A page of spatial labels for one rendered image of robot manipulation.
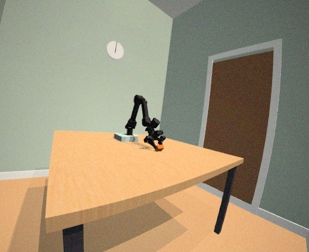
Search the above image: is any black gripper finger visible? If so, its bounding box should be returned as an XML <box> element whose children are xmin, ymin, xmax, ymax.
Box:
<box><xmin>158</xmin><ymin>138</ymin><xmax>164</xmax><ymax>145</ymax></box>
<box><xmin>148</xmin><ymin>138</ymin><xmax>156</xmax><ymax>149</ymax></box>

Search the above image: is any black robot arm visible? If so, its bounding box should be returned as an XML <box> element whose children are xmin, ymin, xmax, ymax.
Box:
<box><xmin>125</xmin><ymin>95</ymin><xmax>163</xmax><ymax>137</ymax></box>

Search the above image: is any orange block with dark blue square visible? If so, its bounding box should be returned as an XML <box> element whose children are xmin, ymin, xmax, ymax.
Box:
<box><xmin>154</xmin><ymin>145</ymin><xmax>164</xmax><ymax>152</ymax></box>

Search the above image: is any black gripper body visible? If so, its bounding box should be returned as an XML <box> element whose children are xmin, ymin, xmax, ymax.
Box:
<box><xmin>143</xmin><ymin>130</ymin><xmax>166</xmax><ymax>143</ymax></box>

